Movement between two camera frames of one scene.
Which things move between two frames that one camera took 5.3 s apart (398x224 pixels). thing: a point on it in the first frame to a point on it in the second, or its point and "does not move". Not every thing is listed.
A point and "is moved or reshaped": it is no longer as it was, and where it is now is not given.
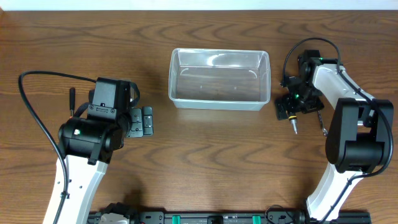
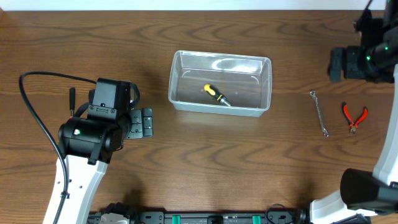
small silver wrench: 324,130 does not move
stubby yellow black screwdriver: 293,119 to 214,92
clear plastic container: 219,79 is moved or reshaped
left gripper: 136,129 does not move
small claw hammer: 72,101 does not move
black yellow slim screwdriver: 91,96 does not move
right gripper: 314,106 to 353,71
